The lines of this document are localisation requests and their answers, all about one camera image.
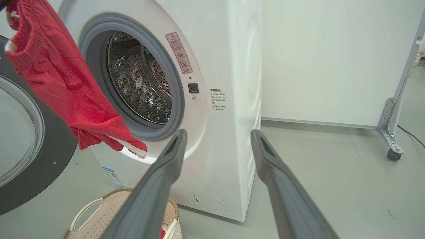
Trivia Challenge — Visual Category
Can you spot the cream perforated laundry basket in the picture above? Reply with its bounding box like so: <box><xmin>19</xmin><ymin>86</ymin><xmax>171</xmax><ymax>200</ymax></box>
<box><xmin>61</xmin><ymin>188</ymin><xmax>182</xmax><ymax>239</ymax></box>

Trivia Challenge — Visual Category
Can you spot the metal partition leg with caster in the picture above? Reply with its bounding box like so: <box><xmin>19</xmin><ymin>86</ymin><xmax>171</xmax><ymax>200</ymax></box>
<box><xmin>376</xmin><ymin>7</ymin><xmax>425</xmax><ymax>162</ymax></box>

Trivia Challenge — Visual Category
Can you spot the red warning sticker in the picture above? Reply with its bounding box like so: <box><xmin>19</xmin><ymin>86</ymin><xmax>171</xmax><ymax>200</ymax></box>
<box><xmin>165</xmin><ymin>32</ymin><xmax>193</xmax><ymax>74</ymax></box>

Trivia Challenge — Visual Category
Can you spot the black floor cable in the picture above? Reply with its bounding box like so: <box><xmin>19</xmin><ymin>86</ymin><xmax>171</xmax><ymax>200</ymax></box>
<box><xmin>397</xmin><ymin>125</ymin><xmax>425</xmax><ymax>149</ymax></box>

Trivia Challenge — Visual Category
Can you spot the steel washing machine drum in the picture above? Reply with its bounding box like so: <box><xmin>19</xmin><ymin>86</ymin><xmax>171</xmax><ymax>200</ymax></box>
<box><xmin>106</xmin><ymin>31</ymin><xmax>172</xmax><ymax>125</ymax></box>

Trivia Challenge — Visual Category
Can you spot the white front-load washing machine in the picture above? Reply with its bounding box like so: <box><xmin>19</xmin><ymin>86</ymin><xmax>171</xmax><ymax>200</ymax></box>
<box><xmin>58</xmin><ymin>0</ymin><xmax>263</xmax><ymax>222</ymax></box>

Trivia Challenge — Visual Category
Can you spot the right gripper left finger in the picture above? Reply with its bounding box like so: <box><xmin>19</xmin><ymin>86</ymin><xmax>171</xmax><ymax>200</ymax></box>
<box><xmin>100</xmin><ymin>129</ymin><xmax>188</xmax><ymax>239</ymax></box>

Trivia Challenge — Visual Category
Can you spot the grey rubber door seal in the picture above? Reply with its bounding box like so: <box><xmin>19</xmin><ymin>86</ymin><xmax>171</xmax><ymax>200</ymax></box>
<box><xmin>79</xmin><ymin>13</ymin><xmax>185</xmax><ymax>141</ymax></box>

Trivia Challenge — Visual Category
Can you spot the round filter cover flap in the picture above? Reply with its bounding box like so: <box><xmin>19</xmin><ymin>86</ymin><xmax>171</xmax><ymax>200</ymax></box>
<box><xmin>194</xmin><ymin>193</ymin><xmax>227</xmax><ymax>214</ymax></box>

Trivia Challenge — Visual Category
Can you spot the blue energy label sticker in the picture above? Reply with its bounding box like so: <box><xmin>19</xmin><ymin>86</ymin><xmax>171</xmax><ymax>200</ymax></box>
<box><xmin>102</xmin><ymin>167</ymin><xmax>124</xmax><ymax>188</ymax></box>

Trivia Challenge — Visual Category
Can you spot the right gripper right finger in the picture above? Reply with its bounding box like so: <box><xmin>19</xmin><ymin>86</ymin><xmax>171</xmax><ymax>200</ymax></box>
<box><xmin>251</xmin><ymin>129</ymin><xmax>340</xmax><ymax>239</ymax></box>

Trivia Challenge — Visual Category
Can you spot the black printed text label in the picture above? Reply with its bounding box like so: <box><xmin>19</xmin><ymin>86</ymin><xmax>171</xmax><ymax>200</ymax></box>
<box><xmin>210</xmin><ymin>88</ymin><xmax>227</xmax><ymax>111</ymax></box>

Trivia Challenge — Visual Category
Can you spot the round dark washing machine door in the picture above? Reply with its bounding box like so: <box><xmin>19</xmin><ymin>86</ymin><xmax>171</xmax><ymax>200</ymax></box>
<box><xmin>0</xmin><ymin>35</ymin><xmax>78</xmax><ymax>215</ymax></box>

